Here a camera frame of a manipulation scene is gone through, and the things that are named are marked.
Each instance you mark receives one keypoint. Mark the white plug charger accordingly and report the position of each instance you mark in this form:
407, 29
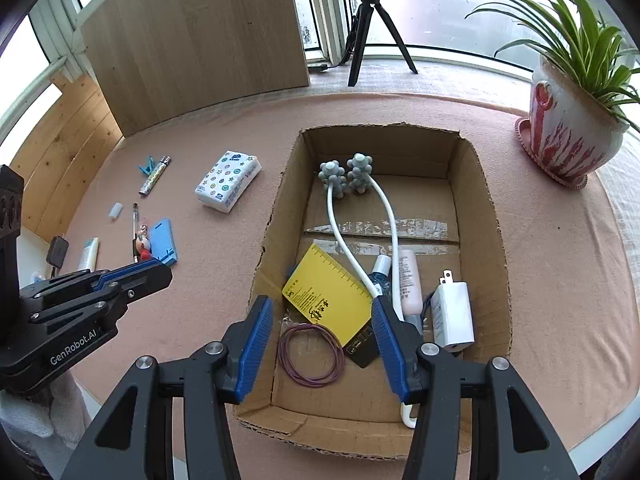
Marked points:
452, 315

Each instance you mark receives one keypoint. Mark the blue phone stand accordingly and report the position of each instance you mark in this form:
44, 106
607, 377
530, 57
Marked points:
164, 240

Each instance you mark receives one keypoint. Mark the person's left hand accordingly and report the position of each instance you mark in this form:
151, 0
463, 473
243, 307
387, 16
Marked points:
30, 415

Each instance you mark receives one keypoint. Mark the pink felt table cloth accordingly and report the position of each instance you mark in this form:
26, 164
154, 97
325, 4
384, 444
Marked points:
550, 260

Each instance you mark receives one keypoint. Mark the light blue plastic clip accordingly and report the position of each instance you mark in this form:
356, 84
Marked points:
147, 165

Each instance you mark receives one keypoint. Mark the maroon elastic band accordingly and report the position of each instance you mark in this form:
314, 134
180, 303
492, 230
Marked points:
281, 355

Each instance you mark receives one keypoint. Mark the patterned white tissue pack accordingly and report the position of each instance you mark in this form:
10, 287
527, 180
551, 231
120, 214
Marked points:
225, 180

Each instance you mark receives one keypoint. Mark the white roller massager grey balls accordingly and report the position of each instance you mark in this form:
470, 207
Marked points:
332, 175

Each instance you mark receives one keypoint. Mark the pink plant saucer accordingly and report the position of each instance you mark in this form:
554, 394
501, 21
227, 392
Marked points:
525, 140

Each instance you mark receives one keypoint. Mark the clear ballpoint pen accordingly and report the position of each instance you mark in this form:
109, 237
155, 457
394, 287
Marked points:
135, 225

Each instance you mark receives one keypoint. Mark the small white cap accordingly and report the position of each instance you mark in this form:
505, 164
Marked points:
116, 211

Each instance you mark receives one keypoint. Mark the patterned white lighter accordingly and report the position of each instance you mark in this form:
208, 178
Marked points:
154, 177

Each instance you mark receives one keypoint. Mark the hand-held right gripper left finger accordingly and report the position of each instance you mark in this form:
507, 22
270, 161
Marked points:
255, 345

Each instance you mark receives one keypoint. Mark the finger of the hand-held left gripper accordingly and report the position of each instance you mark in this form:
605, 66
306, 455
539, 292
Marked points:
140, 280
75, 345

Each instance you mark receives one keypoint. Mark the white textured cloth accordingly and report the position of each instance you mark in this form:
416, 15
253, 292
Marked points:
622, 195

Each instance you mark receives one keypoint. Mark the yellow ruler card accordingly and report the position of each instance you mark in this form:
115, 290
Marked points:
325, 290

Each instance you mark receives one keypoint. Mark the small black box device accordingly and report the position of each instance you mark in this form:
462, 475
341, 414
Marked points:
57, 251

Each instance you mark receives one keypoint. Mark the spider plant in red-white pot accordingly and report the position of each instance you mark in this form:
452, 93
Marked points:
565, 130

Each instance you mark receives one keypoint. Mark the black tripod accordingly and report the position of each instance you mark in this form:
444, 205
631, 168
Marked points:
362, 25

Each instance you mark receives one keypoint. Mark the pink cosmetic tube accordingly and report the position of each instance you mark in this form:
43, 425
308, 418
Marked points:
411, 280

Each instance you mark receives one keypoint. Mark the white cream tube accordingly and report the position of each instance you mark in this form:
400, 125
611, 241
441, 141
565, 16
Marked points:
89, 255

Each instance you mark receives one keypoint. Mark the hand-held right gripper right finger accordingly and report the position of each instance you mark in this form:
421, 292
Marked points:
387, 345

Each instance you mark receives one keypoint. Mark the light wooden board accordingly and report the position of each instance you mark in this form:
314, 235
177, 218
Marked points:
200, 35

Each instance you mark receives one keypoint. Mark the cardboard box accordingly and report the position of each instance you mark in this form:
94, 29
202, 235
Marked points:
380, 150

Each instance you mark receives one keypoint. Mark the blue glass bottle white cap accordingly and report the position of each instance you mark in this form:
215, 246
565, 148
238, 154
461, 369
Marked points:
382, 265

